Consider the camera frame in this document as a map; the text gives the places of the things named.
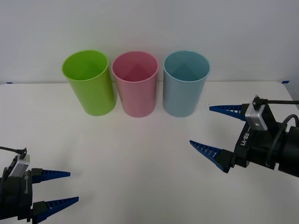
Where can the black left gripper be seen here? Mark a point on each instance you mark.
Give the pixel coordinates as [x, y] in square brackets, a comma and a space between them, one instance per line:
[16, 196]

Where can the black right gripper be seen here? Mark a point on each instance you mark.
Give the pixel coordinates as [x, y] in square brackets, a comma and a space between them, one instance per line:
[257, 147]

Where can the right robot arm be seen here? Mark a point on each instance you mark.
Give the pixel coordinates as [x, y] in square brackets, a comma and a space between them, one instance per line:
[289, 149]

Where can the pale blue plastic bin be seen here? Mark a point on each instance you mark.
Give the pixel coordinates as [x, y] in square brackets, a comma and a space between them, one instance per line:
[182, 98]

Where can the pink plastic bin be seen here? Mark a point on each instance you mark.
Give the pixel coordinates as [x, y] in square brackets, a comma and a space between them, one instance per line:
[137, 98]

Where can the green plastic bin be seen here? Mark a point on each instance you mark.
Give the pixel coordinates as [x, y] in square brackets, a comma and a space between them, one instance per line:
[93, 93]

